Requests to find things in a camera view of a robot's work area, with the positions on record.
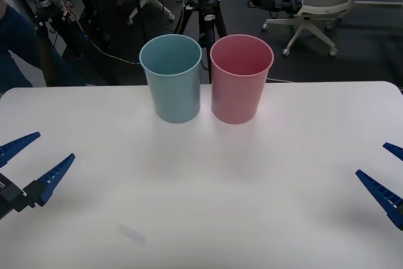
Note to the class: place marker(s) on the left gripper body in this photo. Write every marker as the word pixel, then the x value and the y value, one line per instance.
pixel 9 198

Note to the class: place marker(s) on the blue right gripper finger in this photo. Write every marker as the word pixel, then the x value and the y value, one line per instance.
pixel 395 150
pixel 381 193

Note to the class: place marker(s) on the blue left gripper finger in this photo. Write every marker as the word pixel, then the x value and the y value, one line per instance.
pixel 52 176
pixel 19 144

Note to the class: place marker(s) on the person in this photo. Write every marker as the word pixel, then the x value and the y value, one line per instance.
pixel 19 36

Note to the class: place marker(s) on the black tripod stand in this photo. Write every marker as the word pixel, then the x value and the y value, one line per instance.
pixel 50 29

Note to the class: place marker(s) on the pale blue plastic bin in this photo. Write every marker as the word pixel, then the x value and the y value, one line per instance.
pixel 174 92

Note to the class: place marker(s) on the pink plastic bin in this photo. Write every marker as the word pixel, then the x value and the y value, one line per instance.
pixel 239 92

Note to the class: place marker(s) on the black camera tripod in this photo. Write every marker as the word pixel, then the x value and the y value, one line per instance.
pixel 204 7

